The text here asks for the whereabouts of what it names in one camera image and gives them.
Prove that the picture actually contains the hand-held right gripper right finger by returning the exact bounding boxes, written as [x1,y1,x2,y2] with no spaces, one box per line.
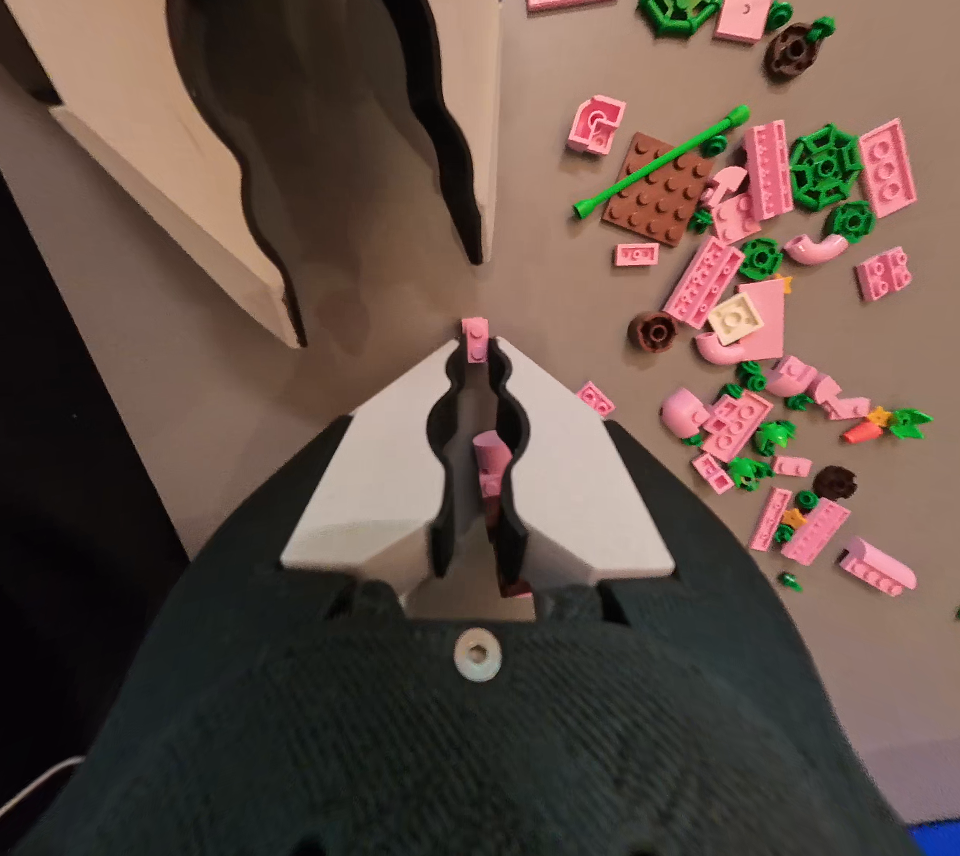
[487,337,676,596]

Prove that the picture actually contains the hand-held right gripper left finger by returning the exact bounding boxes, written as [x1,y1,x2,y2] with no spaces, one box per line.
[281,339,470,596]

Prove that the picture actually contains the pink brown brick assembly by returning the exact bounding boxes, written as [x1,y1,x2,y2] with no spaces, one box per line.
[471,430,535,598]

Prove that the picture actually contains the pile of pink toy bricks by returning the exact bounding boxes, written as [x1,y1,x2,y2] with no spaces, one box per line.
[525,0,935,598]

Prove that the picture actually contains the brown round toy brick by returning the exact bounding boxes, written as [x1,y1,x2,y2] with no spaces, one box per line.
[627,311,681,352]

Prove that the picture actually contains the cream square toy plate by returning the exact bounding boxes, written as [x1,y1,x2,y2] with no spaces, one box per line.
[707,292,768,349]

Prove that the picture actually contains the green toy rod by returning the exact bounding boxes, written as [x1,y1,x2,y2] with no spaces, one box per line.
[572,105,751,221]

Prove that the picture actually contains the brown square toy plate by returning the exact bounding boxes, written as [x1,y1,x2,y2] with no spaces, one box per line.
[602,131,717,250]

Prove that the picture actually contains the white cord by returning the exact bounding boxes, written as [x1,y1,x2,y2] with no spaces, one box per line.
[0,753,85,823]

